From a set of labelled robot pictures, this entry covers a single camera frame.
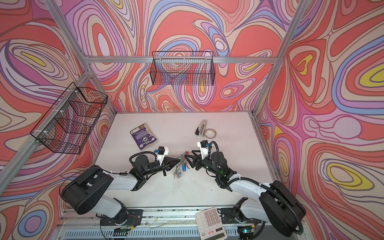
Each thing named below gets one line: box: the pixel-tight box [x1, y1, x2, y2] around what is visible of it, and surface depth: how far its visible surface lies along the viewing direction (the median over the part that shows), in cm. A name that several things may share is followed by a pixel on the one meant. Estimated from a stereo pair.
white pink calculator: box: [195, 207, 228, 240], surface depth 71 cm
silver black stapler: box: [195, 119, 208, 137], surface depth 109 cm
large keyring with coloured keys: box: [173, 150, 190, 180], surface depth 82 cm
